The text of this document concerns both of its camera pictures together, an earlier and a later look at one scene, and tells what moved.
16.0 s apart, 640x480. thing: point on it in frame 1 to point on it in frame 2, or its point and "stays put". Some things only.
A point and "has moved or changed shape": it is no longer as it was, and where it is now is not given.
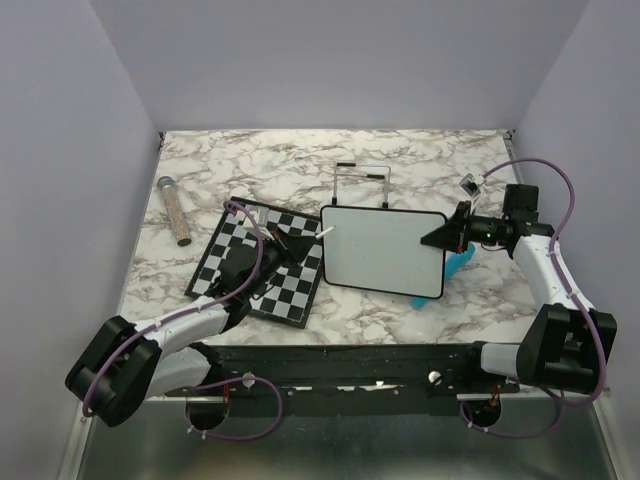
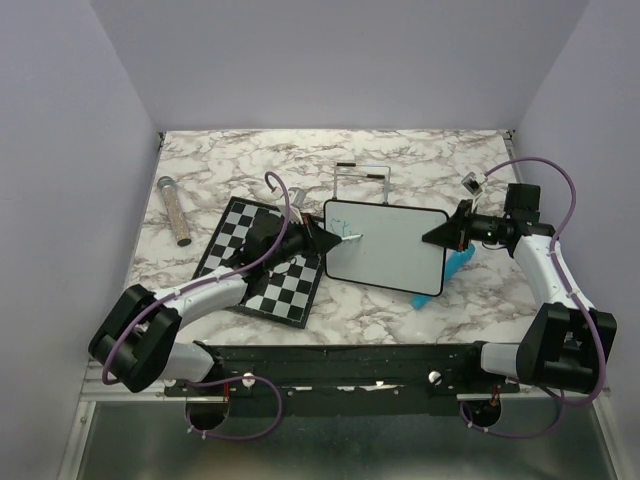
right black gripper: [453, 236] stays put
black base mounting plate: [377, 379] stays put
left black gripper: [297, 246] to [317, 240]
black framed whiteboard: [380, 250] stays put
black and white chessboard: [242, 222] stays put
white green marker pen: [318, 235] has moved or changed shape
